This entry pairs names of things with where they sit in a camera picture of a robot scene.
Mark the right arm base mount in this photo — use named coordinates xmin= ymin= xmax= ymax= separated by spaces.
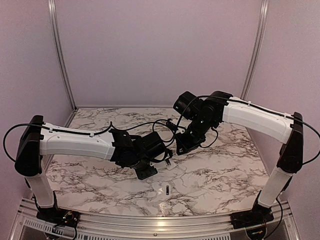
xmin=230 ymin=210 xmax=274 ymax=229

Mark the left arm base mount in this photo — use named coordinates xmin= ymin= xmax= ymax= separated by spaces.
xmin=36 ymin=208 xmax=80 ymax=228

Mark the white remote control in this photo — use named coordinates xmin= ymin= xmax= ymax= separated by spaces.
xmin=165 ymin=159 xmax=176 ymax=169

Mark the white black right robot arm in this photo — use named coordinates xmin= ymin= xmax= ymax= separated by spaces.
xmin=173 ymin=91 xmax=304 ymax=224

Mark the black right camera cable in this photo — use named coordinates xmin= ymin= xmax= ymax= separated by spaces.
xmin=152 ymin=118 xmax=183 ymax=145

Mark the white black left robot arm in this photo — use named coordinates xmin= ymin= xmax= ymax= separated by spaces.
xmin=14 ymin=115 xmax=172 ymax=223

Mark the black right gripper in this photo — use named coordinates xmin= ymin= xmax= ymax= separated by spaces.
xmin=174 ymin=115 xmax=215 ymax=155

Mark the black camera cable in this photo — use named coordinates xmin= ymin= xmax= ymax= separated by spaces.
xmin=152 ymin=118 xmax=183 ymax=145
xmin=89 ymin=121 xmax=156 ymax=138

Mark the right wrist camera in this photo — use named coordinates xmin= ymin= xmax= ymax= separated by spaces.
xmin=165 ymin=118 xmax=186 ymax=133

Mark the aluminium frame post right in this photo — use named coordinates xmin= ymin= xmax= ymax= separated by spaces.
xmin=240 ymin=0 xmax=270 ymax=100

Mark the black left camera cable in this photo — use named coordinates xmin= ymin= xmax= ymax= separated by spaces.
xmin=89 ymin=121 xmax=156 ymax=138

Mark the aluminium frame post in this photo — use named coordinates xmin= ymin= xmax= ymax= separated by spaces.
xmin=240 ymin=0 xmax=270 ymax=100
xmin=48 ymin=0 xmax=77 ymax=112

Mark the aluminium front rail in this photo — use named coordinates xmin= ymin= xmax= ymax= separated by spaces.
xmin=9 ymin=198 xmax=301 ymax=240

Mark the aluminium frame post left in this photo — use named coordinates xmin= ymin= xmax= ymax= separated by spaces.
xmin=48 ymin=0 xmax=77 ymax=112

